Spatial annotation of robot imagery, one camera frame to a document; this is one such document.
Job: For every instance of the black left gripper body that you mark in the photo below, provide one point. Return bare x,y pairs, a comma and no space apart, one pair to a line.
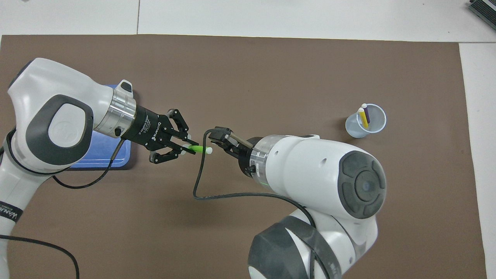
149,128

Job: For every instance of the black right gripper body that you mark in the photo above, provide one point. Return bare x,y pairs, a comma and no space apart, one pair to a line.
242,159

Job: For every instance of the green marker pen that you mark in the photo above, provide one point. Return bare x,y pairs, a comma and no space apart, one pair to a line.
199,149

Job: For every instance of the yellow marker pen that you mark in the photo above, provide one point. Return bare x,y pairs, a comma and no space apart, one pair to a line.
363,118

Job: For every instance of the purple marker pen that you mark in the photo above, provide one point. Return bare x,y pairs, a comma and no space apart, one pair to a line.
367,114

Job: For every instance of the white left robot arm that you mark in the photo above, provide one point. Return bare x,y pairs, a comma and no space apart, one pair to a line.
46,108

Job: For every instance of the blue plastic tray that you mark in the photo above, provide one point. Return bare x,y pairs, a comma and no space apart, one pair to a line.
104,155

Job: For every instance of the translucent plastic cup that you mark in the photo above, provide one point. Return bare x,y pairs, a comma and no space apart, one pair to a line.
356,130

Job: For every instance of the brown table mat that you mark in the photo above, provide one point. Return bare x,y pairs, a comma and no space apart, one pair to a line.
407,213

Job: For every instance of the grey ribbed device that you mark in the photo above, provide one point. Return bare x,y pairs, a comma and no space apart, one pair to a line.
484,9

